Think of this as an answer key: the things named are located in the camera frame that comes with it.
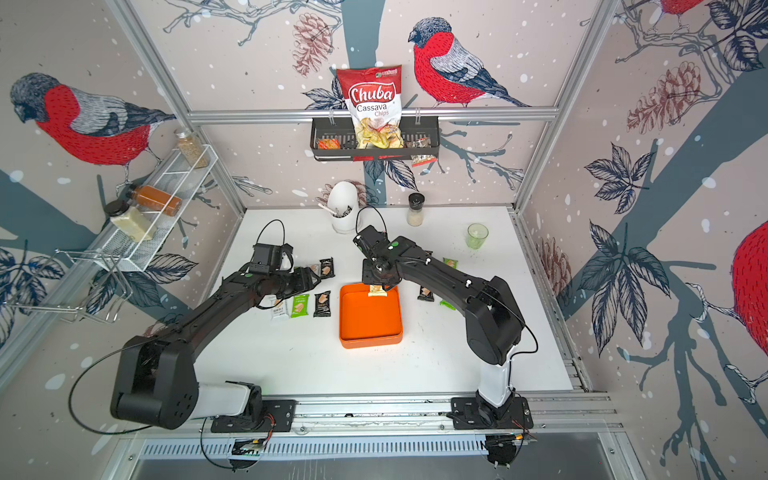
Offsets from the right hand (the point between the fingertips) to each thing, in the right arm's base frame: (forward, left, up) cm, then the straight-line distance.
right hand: (371, 276), depth 86 cm
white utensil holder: (+34, +14, +1) cm, 37 cm away
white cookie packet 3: (-5, -2, 0) cm, 5 cm away
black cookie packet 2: (-4, +16, -11) cm, 20 cm away
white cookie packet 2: (-6, +29, -11) cm, 32 cm away
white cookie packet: (+9, +21, -10) cm, 25 cm away
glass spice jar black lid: (+33, -14, -8) cm, 36 cm away
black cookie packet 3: (+1, -17, -11) cm, 20 cm away
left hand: (0, +16, 0) cm, 16 cm away
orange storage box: (-10, +1, -10) cm, 14 cm away
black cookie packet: (+9, +17, -10) cm, 22 cm away
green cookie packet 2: (-2, -24, -11) cm, 26 cm away
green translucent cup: (+26, -36, -10) cm, 46 cm away
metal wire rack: (-15, +61, +17) cm, 65 cm away
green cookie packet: (-5, +23, -11) cm, 26 cm away
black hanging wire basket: (+36, +14, +23) cm, 45 cm away
